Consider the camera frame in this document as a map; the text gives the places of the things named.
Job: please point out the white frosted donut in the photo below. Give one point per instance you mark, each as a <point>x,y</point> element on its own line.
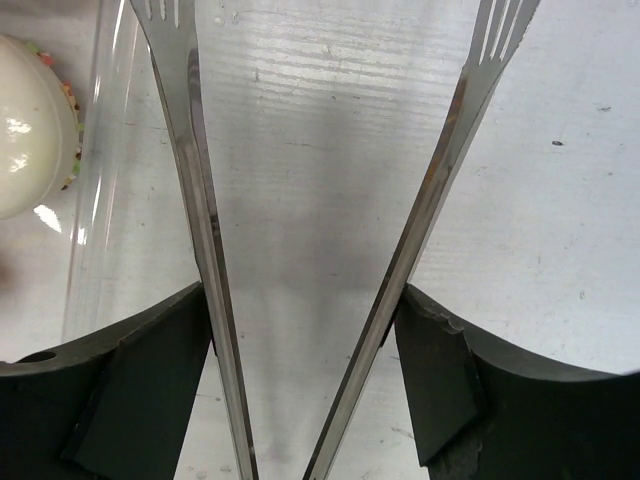
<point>40,129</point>

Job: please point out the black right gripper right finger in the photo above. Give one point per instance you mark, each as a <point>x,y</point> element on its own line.
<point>484,408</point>

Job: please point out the metal serving tongs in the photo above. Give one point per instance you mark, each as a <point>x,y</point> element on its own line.
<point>170,31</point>

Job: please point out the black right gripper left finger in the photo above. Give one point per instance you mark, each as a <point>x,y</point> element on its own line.
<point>114,404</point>

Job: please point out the clear plastic tray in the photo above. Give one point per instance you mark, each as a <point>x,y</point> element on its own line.
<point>54,256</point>

